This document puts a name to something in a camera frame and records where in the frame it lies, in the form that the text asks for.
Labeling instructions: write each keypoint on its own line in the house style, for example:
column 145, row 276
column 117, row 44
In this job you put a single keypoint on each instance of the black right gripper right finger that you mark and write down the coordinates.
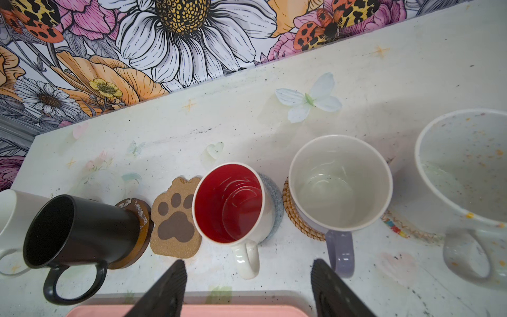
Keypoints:
column 332, row 295

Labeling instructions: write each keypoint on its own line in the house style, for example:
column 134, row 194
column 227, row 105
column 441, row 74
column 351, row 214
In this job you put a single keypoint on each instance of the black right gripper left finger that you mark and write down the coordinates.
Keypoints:
column 166, row 297

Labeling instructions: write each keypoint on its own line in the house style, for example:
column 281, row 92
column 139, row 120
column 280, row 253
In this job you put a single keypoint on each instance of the cork paw print coaster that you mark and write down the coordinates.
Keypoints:
column 174, row 234

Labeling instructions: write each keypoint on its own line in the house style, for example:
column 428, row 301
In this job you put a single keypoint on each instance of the woven rattan round coaster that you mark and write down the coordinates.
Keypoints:
column 295, row 218

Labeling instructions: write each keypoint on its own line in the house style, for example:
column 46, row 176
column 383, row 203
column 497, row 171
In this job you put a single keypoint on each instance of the grey-blue woven round coaster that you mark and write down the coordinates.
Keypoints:
column 277, row 197

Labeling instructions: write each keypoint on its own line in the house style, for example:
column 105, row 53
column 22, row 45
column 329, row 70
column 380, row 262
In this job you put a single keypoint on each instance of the purple mug white inside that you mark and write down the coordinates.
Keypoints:
column 340, row 184

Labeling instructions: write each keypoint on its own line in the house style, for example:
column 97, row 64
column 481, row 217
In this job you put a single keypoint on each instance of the multicolour zigzag round coaster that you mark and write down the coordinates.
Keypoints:
column 408, row 230

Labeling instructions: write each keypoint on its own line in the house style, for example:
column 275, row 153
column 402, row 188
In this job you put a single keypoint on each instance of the white mug red inside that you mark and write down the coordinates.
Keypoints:
column 232, row 208

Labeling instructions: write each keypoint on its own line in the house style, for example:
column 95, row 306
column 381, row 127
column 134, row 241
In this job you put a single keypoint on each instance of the black mug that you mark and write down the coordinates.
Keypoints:
column 70, row 231

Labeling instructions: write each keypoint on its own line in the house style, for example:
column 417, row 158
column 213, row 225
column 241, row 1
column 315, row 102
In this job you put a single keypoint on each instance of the white speckled mug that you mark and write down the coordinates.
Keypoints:
column 450, row 183
column 18, row 209

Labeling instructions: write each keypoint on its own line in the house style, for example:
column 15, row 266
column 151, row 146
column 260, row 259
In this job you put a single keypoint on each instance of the pink silicone tray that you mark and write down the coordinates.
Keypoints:
column 247, row 303

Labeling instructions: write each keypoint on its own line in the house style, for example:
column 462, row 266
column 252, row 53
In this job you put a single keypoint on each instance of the aluminium left corner post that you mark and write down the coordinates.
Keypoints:
column 17, row 133

